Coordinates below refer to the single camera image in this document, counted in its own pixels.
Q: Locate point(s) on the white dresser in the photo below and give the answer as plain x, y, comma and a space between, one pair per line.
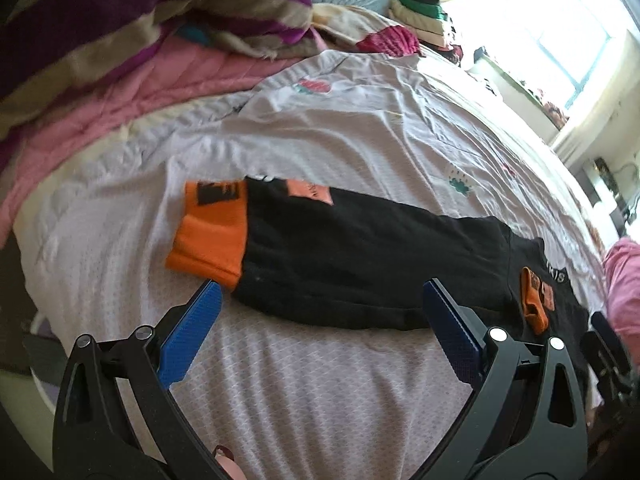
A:
607, 185

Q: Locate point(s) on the white printed bed sheet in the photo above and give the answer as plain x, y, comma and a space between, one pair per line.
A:
350, 125

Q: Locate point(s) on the black and orange garment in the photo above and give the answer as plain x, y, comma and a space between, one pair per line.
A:
350, 265

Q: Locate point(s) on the cream cloth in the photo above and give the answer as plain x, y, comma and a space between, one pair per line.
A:
345, 20

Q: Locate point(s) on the pink cloth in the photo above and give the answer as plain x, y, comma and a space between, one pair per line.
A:
625, 280

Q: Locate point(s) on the windowsill clutter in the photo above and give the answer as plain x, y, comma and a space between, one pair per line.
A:
530, 95

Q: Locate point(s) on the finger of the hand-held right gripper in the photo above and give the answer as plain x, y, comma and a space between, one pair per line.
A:
607, 335

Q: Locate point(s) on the pink quilt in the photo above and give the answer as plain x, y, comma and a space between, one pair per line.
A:
125, 90

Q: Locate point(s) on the stack of folded clothes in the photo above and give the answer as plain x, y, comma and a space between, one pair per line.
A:
415, 15

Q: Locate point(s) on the magenta cloth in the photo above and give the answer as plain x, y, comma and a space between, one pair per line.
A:
390, 40

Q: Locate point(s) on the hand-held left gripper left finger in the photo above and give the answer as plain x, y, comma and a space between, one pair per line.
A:
192, 330

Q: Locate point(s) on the purple striped blanket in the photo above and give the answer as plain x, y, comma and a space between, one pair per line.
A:
75, 20

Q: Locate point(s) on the window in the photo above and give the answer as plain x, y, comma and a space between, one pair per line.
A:
560, 45

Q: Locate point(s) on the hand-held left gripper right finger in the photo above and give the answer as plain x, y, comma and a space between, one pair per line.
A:
452, 325

